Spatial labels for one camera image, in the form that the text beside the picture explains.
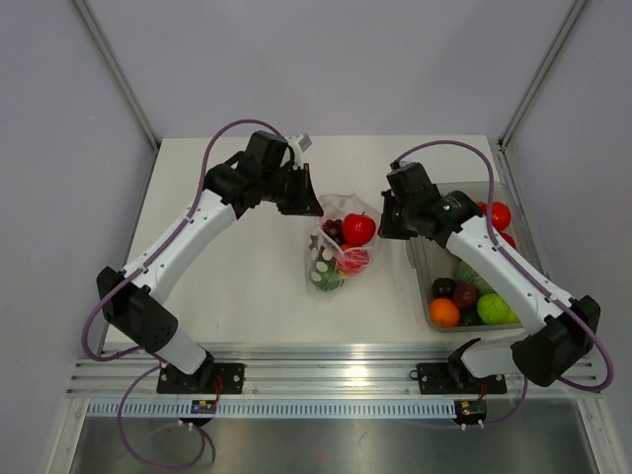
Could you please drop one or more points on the clear dotted zip bag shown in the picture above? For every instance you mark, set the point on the clear dotted zip bag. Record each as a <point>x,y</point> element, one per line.
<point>322,252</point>

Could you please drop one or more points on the small red tomato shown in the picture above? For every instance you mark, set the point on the small red tomato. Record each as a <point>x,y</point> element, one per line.
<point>353,260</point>

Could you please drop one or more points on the white slotted cable duct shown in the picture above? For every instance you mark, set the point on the white slotted cable duct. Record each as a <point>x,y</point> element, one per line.
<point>274,409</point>

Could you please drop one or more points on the dark purple plum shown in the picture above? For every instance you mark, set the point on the dark purple plum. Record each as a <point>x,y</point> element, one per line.
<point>465,295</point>

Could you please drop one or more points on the dark grape bunch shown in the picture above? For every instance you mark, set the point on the dark grape bunch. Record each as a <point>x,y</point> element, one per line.
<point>333,228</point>

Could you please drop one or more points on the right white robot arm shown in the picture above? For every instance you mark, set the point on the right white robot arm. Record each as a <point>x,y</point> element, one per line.
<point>560,329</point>

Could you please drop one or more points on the clear plastic food bin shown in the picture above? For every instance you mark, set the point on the clear plastic food bin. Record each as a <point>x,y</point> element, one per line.
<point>430,262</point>

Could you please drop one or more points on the right aluminium frame post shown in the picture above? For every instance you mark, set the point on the right aluminium frame post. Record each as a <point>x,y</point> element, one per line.
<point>544,69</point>

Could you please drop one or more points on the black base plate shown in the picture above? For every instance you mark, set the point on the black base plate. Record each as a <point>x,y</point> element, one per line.
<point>222,378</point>
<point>444,378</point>

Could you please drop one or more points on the dark avocado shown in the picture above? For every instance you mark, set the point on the dark avocado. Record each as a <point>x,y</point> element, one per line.
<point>443,287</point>

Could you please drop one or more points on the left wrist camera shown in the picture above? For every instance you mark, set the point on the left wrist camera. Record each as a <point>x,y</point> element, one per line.
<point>299,144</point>

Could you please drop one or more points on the left aluminium frame post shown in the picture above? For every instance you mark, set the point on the left aluminium frame post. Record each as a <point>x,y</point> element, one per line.
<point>100,41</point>

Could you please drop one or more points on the green bell pepper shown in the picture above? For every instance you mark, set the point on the green bell pepper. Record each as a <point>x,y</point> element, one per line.
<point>326,281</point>

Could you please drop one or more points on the aluminium frame post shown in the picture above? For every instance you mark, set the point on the aluminium frame post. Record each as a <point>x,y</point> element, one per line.
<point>100,41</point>
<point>544,69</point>

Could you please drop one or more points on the lime green fruit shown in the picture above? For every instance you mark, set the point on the lime green fruit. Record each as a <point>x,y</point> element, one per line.
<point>492,309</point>

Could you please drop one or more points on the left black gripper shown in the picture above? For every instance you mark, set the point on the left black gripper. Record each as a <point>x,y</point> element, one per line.
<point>305,202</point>

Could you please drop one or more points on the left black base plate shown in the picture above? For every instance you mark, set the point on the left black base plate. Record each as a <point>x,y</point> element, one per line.
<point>222,378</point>

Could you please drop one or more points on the aluminium mounting rail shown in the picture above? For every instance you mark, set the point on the aluminium mounting rail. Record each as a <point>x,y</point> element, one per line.
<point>303,371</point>

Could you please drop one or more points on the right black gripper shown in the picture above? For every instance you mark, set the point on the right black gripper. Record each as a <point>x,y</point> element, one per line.
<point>387,229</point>

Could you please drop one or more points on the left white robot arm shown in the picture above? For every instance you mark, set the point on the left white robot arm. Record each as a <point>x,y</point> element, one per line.
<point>133,298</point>

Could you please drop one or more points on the orange fruit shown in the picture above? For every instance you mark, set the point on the orange fruit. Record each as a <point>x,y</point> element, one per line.
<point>444,313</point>

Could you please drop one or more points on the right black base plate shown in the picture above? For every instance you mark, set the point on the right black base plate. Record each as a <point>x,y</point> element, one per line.
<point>444,378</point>

